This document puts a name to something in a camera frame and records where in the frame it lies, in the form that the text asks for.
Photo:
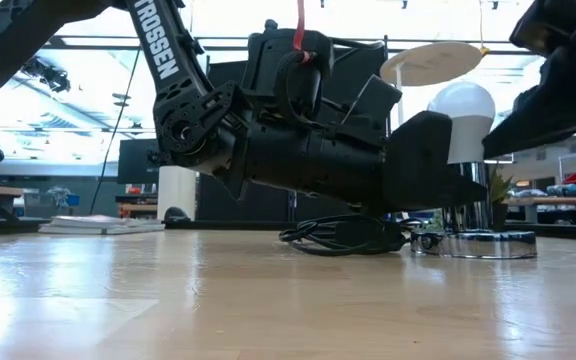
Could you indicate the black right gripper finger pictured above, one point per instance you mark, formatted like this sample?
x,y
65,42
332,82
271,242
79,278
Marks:
x,y
528,132

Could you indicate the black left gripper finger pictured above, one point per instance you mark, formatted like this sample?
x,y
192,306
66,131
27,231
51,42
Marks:
x,y
465,192

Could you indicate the chrome lamp base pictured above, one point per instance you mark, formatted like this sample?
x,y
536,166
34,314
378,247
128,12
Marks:
x,y
468,245

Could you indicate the white lightbulb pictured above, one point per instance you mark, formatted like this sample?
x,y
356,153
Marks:
x,y
463,105

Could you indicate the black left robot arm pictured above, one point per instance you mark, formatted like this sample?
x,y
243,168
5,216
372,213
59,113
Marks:
x,y
160,50

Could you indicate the succulent in black pot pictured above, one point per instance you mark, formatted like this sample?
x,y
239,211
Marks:
x,y
499,190

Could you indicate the green trailing plant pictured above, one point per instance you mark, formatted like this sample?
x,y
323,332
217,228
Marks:
x,y
437,220

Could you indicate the grey blue bag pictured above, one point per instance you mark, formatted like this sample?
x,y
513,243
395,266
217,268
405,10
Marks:
x,y
573,190

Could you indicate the long wooden bench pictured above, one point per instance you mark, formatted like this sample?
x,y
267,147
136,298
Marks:
x,y
558,202

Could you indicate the white round table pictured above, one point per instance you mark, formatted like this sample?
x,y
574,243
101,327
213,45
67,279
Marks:
x,y
433,62

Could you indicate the white cylinder bin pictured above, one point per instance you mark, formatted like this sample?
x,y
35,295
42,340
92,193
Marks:
x,y
175,200

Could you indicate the black computer mouse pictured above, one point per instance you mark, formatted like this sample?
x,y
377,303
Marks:
x,y
175,218

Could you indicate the black monitor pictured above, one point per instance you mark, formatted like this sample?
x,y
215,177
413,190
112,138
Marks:
x,y
135,165

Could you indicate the small blue box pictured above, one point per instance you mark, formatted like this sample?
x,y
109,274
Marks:
x,y
73,200

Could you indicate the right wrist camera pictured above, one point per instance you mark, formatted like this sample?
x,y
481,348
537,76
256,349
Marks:
x,y
538,25

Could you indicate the black ceiling-mounted camera rig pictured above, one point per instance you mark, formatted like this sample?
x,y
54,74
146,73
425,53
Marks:
x,y
50,77

